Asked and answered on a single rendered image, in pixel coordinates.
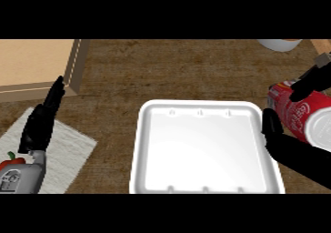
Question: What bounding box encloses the white cloth placemat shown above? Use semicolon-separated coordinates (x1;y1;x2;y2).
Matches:
0;106;98;195

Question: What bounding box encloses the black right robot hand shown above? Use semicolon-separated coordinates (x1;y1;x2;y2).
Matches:
262;60;331;193

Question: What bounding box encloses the pale wooden box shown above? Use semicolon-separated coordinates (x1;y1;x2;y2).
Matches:
0;39;91;104

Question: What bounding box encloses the red soda can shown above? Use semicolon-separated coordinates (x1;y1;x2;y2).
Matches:
266;79;331;155

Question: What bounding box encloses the red bell pepper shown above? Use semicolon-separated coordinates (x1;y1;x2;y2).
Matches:
0;151;27;179

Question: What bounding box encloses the white round bowl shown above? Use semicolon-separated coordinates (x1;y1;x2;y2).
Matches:
256;39;305;53

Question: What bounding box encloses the white foam tray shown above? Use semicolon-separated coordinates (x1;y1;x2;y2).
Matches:
129;99;287;195

